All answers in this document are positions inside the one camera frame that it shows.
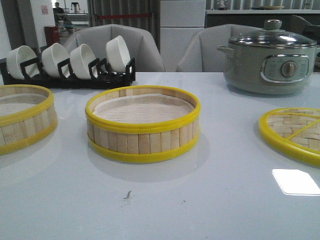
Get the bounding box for bamboo steamer drawer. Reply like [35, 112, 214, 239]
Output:
[85, 85, 201, 163]
[0, 84, 58, 155]

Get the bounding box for woven bamboo steamer lid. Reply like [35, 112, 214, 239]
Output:
[258, 107, 320, 167]

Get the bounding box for white steamer liner cloth centre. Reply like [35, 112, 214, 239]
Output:
[93, 93, 194, 124]

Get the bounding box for white steamer liner cloth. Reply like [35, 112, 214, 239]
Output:
[93, 93, 194, 124]
[0, 93, 47, 117]

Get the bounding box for white bowl right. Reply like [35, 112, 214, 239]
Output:
[105, 35, 131, 73]

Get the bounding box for white bowl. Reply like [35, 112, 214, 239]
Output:
[70, 43, 97, 80]
[105, 35, 131, 73]
[42, 43, 70, 78]
[6, 45, 37, 80]

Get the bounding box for grey armchair left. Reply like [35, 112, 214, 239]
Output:
[63, 24, 165, 72]

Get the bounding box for grey armchair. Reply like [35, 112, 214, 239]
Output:
[63, 24, 165, 72]
[176, 24, 259, 73]

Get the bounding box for grey armchair right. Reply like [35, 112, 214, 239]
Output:
[176, 24, 259, 73]

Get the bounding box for white cabinet background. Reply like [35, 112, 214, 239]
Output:
[160, 0, 206, 72]

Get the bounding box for grey-green electric cooking pot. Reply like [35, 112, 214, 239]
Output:
[217, 43, 320, 95]

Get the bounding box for black dish rack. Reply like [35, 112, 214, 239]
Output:
[0, 57, 136, 90]

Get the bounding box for red cylinder bin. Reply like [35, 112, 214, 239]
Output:
[44, 25, 60, 47]

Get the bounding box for glass pot lid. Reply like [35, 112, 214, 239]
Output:
[229, 19, 317, 49]

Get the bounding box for person in background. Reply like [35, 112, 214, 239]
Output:
[53, 2, 66, 25]

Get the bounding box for white steamer liner cloth left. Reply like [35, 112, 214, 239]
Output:
[0, 93, 47, 117]

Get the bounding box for white bowl far left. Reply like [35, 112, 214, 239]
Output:
[6, 45, 37, 80]

